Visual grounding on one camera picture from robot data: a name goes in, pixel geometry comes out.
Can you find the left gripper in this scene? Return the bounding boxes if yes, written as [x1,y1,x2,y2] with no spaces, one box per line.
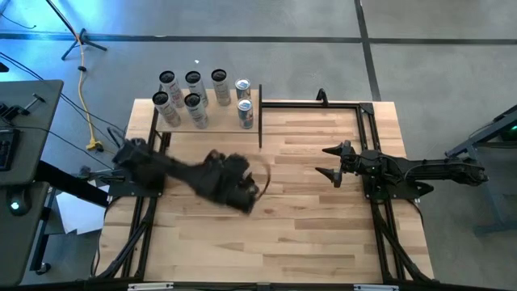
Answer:
[217,152,259,199]

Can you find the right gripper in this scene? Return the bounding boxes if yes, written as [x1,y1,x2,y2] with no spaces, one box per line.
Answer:
[314,140,367,188]

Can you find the blue beverage can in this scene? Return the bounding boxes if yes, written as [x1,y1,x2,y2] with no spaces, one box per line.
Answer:
[237,98,254,129]
[234,78,253,101]

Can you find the white Arctic Vibe Celsius can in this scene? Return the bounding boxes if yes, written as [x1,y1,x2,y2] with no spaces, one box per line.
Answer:
[210,68,233,108]

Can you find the white can red stripe label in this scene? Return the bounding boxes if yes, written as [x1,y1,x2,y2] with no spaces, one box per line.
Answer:
[184,70,210,107]

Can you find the white Tropical Vibe Celsius can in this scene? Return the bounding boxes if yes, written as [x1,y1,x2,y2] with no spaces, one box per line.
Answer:
[158,70,187,109]

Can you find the black shelf support bar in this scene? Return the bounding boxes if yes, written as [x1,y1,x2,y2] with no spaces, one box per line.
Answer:
[145,83,173,162]
[258,83,264,150]

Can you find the white paper sheets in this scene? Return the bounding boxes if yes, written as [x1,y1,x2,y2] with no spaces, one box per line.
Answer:
[55,189,109,236]

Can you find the black diagonal desk beam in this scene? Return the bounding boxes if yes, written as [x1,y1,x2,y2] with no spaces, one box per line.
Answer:
[35,160,111,208]

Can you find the grey metal cart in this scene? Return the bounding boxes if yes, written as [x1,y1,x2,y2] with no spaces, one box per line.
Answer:
[443,103,517,238]

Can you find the black tripod stand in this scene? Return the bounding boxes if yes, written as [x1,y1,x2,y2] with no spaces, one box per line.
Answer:
[44,0,109,61]

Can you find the grey desk top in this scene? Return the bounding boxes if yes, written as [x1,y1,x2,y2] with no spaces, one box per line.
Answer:
[0,181,50,288]
[0,79,65,187]

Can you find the black desk leg with caster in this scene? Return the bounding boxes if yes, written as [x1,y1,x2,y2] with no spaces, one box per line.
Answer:
[28,189,53,276]

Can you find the black computer mouse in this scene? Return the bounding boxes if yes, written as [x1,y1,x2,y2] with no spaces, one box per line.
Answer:
[6,189,32,217]

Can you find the black keyboard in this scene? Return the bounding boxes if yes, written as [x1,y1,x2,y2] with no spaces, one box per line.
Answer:
[0,128,20,171]

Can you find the black desk clamp tool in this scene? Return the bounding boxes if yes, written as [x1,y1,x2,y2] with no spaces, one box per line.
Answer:
[0,92,47,121]

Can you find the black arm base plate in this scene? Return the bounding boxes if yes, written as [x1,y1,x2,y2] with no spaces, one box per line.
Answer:
[107,179,165,198]
[361,167,421,201]

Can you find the black aluminium rig frame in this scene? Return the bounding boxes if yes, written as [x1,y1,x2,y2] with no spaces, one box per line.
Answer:
[90,100,437,291]

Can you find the silver metal bracket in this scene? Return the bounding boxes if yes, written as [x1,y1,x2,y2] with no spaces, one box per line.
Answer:
[127,282,175,291]
[353,284,400,291]

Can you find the yellow floor cable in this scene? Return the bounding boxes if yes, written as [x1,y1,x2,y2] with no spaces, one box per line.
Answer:
[76,36,104,153]

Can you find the black floor cable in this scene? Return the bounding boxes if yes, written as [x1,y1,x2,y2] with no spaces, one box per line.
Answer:
[0,51,127,137]

